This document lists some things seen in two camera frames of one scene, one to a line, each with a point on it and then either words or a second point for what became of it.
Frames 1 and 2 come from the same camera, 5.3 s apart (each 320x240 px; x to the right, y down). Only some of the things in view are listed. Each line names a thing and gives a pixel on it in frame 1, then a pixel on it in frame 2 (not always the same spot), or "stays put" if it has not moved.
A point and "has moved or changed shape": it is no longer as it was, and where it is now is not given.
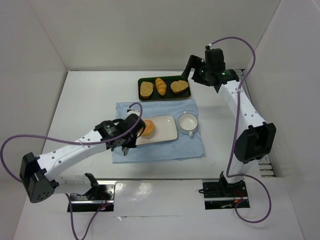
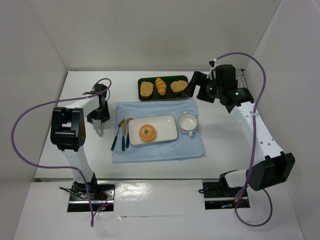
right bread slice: x=177 y=87 stays put
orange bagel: x=149 y=128 has moved or changed shape
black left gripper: x=133 y=139 → x=98 y=117
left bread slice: x=146 y=89 stays put
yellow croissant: x=161 y=86 stays put
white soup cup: x=187 y=122 stays put
